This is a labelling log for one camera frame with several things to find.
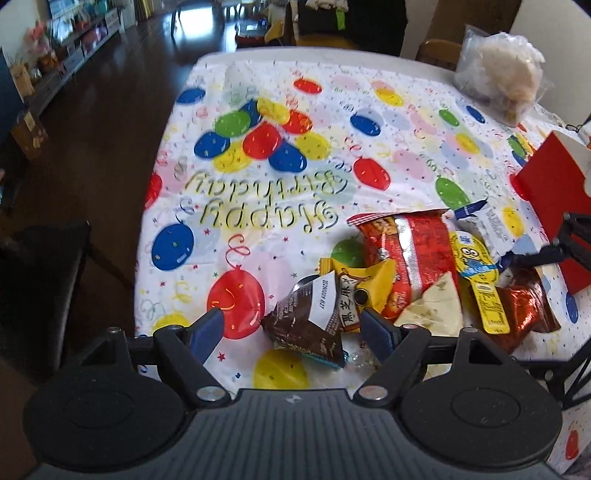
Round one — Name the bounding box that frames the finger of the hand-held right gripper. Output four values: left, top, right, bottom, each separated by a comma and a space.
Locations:
501, 244, 568, 274

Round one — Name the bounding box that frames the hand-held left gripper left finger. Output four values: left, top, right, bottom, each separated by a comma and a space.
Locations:
83, 308, 232, 408

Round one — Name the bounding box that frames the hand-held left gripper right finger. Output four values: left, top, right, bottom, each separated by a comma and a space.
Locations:
353, 308, 522, 407

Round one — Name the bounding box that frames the shiny red-brown snack packet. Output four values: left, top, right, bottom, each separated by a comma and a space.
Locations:
480, 268, 561, 354

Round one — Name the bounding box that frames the white and blue snack packet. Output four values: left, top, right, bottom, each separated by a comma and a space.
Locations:
450, 198, 520, 264

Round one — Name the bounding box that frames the yellow snack packet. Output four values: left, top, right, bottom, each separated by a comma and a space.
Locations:
318, 257, 398, 334

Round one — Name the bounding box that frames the yellow cartoon lid snack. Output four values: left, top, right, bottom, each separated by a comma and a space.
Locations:
449, 230, 511, 334

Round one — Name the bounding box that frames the white triangular snack packet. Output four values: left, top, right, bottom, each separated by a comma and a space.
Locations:
392, 271, 465, 337

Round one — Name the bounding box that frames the red cardboard box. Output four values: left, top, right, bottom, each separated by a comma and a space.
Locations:
515, 130, 591, 296

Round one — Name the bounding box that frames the brown snack packet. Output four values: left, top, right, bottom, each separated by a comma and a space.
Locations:
260, 274, 348, 369

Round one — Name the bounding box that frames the large red snack packet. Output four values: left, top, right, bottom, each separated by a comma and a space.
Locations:
346, 209, 462, 321

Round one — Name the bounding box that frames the balloon print tablecloth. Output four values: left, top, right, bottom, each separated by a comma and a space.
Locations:
134, 58, 591, 476

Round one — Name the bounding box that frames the dark chair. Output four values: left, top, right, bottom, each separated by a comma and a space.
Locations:
0, 219, 134, 374

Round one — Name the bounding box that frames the clear plastic bag of food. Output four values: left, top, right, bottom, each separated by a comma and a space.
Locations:
452, 25, 548, 127

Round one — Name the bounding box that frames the wooden chair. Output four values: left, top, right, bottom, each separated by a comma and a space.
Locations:
416, 39, 462, 72

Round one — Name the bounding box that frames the small cardboard box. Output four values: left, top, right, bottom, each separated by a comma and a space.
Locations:
11, 111, 49, 160

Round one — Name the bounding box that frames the dark sofa with clothes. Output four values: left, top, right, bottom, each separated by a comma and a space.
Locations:
284, 0, 407, 49

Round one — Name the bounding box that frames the red ride-on toy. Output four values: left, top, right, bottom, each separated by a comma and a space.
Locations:
235, 21, 269, 49

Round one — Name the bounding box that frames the long tv cabinet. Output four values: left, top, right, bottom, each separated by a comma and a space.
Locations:
18, 0, 137, 116

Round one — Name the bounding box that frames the black cabinet with blue panel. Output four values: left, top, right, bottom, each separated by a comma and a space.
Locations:
0, 46, 28, 148

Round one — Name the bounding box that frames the plant in brown wrap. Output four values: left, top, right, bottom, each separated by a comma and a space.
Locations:
9, 62, 35, 97

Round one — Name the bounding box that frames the coffee table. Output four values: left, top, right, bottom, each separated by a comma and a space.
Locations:
171, 0, 241, 38

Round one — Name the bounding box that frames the pink flower bouquet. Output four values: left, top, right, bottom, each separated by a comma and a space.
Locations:
25, 21, 54, 56

